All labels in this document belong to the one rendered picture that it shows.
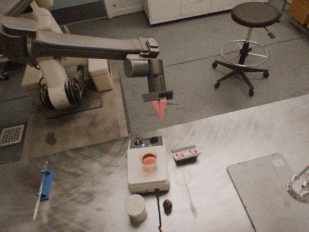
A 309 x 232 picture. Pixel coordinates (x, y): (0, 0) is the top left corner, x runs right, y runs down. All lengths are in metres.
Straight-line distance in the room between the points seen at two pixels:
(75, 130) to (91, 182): 0.72
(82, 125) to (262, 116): 1.06
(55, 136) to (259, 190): 1.20
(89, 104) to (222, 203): 1.13
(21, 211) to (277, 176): 0.84
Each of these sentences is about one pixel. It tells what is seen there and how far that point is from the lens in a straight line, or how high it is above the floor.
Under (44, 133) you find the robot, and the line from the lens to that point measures 1.56.
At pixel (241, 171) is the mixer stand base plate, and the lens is 0.77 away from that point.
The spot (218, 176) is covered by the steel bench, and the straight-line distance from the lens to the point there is 0.76.
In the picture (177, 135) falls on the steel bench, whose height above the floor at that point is 0.75.
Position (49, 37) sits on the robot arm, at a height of 1.17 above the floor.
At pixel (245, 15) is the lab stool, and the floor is 0.64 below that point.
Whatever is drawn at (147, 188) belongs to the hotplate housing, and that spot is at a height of 0.80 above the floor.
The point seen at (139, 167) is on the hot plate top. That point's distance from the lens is 0.67.
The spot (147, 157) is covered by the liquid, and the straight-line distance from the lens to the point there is 0.64.
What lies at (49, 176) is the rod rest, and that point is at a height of 0.76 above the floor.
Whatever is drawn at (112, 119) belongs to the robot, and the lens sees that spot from 1.43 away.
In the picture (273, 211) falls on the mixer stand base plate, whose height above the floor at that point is 0.76.
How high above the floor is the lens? 1.44
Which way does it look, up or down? 51 degrees down
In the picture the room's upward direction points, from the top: 8 degrees counter-clockwise
